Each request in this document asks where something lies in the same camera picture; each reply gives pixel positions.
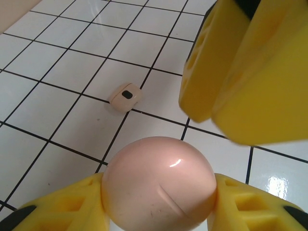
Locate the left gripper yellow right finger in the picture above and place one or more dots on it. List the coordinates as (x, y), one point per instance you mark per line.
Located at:
(252, 211)

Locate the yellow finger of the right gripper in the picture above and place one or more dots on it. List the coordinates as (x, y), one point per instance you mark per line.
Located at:
(269, 84)
(204, 72)

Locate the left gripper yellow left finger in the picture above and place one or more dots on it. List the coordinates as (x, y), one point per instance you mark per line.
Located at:
(60, 207)

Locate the beige earbud charging case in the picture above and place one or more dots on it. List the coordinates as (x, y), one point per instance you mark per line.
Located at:
(125, 96)

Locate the pink round earbud charging case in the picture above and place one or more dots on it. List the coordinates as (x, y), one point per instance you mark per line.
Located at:
(156, 183)

